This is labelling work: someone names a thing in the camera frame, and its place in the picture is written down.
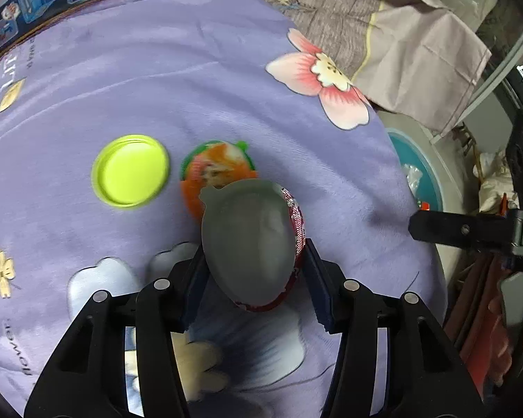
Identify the grey printed cloth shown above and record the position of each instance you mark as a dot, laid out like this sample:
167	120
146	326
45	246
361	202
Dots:
396	30

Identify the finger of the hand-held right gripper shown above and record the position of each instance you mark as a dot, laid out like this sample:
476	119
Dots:
457	228

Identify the blue toy box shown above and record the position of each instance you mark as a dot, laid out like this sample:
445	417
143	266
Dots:
30	4

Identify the purple floral blanket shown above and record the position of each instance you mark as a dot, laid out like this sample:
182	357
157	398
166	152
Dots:
157	74

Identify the orange and green snack packet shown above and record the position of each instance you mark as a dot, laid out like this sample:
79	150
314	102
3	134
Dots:
217	167

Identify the dark red cloth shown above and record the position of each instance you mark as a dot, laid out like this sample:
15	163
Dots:
479	322

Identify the white plastic bag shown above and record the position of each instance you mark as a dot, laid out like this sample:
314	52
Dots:
494	183

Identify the egg-shaped foil-lidded toy half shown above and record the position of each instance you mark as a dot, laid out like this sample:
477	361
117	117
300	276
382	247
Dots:
248	244

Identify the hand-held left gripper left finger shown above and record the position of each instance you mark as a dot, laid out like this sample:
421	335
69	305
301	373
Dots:
194	296

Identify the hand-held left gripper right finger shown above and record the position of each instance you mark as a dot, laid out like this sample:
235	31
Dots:
320	296

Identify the clear plastic wrapper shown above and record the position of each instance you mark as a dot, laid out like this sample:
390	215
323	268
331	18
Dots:
411	178

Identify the green plastic lid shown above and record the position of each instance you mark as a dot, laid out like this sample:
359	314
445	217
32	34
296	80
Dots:
130	172

